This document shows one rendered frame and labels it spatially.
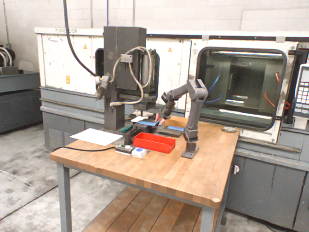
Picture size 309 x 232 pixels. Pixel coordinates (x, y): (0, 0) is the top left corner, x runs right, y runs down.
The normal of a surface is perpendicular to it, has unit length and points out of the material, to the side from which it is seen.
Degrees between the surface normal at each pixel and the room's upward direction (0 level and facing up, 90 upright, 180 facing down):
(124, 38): 90
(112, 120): 90
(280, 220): 90
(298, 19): 90
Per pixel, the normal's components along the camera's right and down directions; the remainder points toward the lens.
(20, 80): 0.89, 0.17
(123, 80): -0.40, 0.24
